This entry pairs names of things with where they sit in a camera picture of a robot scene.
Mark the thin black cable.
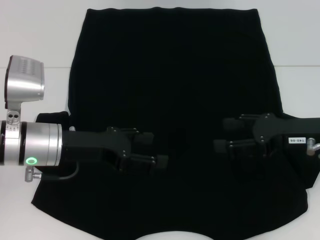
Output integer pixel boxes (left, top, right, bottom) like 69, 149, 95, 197
39, 161, 81, 181

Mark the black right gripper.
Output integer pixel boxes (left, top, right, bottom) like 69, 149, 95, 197
213, 112, 320, 166

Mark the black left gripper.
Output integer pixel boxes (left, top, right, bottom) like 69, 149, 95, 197
61, 126, 170, 175

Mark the black shirt with FREE print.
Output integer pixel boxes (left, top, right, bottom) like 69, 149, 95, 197
31, 7, 320, 240

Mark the silver cable plug left arm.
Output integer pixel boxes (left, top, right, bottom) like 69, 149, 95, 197
24, 166, 42, 183

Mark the silver camera mount bracket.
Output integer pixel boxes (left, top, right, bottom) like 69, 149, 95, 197
6, 102, 22, 131

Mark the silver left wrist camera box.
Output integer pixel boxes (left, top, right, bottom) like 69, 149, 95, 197
4, 55, 46, 110

